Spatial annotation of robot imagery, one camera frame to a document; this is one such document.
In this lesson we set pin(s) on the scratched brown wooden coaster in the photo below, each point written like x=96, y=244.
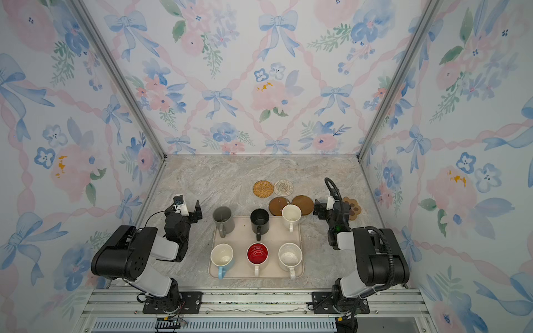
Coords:
x=277, y=205

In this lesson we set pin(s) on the right aluminium corner post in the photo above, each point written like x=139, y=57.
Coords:
x=423, y=26

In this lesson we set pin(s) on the aluminium corner post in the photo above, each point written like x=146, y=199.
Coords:
x=82, y=14
x=423, y=26

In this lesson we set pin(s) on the red inside white mug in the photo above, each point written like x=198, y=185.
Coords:
x=258, y=257

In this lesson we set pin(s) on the white mug front right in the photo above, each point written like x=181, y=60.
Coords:
x=290, y=257

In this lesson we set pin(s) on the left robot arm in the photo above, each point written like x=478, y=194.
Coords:
x=126, y=254

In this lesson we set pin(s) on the grey mug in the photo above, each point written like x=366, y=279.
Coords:
x=224, y=221

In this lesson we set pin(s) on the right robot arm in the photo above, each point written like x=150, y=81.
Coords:
x=379, y=261

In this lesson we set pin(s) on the cream mug back right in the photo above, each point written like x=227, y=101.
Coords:
x=291, y=215

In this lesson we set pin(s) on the colourful stitched white coaster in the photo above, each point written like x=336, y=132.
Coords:
x=283, y=188

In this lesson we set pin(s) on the white mug blue handle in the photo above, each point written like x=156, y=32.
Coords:
x=222, y=257

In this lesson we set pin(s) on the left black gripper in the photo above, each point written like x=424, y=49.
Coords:
x=194, y=212

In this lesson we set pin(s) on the left aluminium corner post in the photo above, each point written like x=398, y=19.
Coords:
x=82, y=14

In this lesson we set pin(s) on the beige serving tray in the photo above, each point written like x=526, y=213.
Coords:
x=242, y=237

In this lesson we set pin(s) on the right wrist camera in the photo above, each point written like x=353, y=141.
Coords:
x=330, y=203

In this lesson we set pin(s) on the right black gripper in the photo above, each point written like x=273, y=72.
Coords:
x=323, y=212

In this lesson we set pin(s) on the plain brown wooden coaster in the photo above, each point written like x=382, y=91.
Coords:
x=304, y=203

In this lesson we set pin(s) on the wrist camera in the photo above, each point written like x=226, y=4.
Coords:
x=179, y=205
x=330, y=203

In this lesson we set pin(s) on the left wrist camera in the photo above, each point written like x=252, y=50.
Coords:
x=179, y=205

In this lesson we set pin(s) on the black mug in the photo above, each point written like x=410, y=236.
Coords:
x=259, y=223

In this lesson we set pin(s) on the woven rattan coaster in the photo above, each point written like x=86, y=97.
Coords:
x=263, y=189

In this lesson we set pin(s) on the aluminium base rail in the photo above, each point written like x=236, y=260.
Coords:
x=258, y=310

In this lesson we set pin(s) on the brown paw shaped coaster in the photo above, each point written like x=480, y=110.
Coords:
x=354, y=208

